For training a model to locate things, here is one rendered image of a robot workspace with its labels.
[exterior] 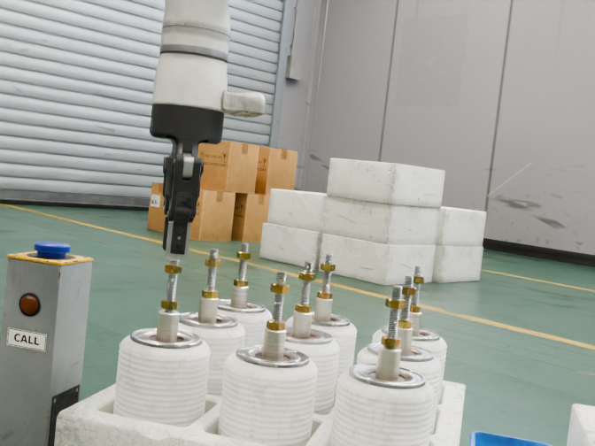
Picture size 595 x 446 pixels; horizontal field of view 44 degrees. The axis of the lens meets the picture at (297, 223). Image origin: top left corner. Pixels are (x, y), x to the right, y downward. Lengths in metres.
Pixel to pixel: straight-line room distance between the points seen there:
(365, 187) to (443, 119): 3.45
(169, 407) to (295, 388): 0.13
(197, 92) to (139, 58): 5.69
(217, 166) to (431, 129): 2.80
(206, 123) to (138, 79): 5.70
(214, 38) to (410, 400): 0.40
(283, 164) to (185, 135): 4.03
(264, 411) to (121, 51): 5.73
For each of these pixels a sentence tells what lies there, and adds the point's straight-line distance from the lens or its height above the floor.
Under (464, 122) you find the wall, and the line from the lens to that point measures 6.64.
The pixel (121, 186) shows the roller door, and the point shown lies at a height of 0.19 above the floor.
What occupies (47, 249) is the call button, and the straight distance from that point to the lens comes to 0.89.
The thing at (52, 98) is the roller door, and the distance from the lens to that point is 6.05.
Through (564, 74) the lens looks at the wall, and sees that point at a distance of 6.27.
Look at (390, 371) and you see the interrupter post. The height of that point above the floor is 0.26.
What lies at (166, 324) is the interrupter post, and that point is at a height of 0.27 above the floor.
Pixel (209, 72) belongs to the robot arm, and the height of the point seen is 0.53.
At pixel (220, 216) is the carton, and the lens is 4.44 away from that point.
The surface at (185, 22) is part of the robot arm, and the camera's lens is 0.77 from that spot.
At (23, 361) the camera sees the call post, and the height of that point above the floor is 0.20.
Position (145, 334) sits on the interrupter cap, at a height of 0.25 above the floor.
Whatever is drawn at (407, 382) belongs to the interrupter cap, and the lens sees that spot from 0.73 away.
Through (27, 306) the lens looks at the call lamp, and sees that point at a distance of 0.89.
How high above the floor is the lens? 0.44
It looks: 4 degrees down
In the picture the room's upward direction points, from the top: 6 degrees clockwise
